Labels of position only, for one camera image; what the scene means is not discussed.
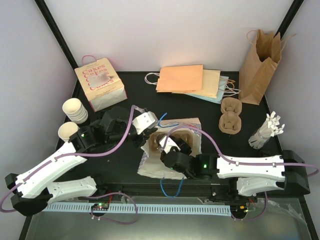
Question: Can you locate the grey pulp cup carrier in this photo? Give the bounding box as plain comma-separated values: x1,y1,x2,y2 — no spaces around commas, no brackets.
148,130,193,156

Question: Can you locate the blue checkered paper bag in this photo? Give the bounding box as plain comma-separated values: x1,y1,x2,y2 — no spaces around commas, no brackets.
136,111,203,199

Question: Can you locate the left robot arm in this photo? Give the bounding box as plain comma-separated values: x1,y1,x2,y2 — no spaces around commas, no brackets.
0,105,159,217

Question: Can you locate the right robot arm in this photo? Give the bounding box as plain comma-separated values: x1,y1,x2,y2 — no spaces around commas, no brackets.
157,136,310,202

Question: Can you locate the Cakes printed paper bag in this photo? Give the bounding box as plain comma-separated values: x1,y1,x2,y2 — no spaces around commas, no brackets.
74,57,127,112

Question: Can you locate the orange flat paper bag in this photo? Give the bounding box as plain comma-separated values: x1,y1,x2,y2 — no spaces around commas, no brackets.
144,64,203,93

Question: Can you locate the far paper cup stack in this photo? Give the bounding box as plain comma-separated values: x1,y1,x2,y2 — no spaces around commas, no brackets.
62,98,89,124

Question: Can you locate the paper cup stack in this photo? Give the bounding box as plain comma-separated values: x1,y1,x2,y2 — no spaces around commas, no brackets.
62,98,89,124
57,121,79,142

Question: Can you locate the near paper cup stack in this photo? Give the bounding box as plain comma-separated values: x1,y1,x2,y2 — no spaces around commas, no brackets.
57,121,79,142

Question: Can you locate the light blue flat paper bag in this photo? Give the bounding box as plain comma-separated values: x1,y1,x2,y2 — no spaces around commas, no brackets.
186,76,241,104

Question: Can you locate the tan flat paper bag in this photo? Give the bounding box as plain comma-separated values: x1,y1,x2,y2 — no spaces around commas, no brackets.
182,69,221,98

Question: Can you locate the standing brown paper bag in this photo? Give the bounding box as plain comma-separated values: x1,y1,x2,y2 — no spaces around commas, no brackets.
238,29,294,105

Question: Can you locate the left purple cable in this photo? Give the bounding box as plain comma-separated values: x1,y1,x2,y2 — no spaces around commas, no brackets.
0,104,148,225

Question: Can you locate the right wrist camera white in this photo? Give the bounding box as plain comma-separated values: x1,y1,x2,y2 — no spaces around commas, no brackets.
159,136,181,154

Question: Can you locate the light blue cable duct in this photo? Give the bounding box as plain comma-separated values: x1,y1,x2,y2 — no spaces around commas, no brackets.
43,202,231,217

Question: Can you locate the left black frame post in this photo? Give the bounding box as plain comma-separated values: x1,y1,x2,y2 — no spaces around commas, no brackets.
34,0,79,70

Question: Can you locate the black frame post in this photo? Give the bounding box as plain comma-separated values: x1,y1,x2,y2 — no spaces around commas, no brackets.
34,0,79,70
275,0,304,39

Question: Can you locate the right black frame post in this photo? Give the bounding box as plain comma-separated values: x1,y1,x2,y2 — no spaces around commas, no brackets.
275,0,304,39

